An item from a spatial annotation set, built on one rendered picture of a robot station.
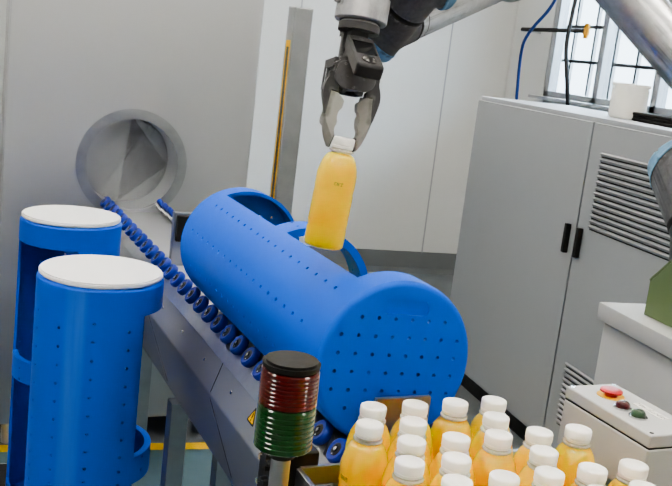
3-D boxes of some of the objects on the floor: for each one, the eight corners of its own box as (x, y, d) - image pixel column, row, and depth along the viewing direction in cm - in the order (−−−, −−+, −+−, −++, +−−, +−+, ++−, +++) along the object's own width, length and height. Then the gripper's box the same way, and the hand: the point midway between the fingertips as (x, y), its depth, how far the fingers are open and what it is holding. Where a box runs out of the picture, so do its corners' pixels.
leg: (142, 454, 362) (155, 295, 351) (146, 460, 357) (159, 299, 345) (127, 455, 360) (140, 295, 348) (130, 461, 355) (143, 299, 343)
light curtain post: (252, 516, 325) (306, 8, 293) (258, 524, 320) (314, 9, 288) (235, 517, 323) (288, 6, 290) (240, 526, 317) (295, 6, 285)
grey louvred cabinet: (526, 372, 517) (569, 105, 489) (832, 599, 316) (934, 168, 288) (435, 371, 500) (474, 95, 473) (695, 609, 299) (790, 153, 272)
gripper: (381, 36, 168) (360, 155, 168) (319, 21, 164) (298, 143, 165) (398, 29, 159) (376, 155, 160) (333, 14, 156) (311, 142, 156)
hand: (343, 141), depth 159 cm, fingers closed on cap, 4 cm apart
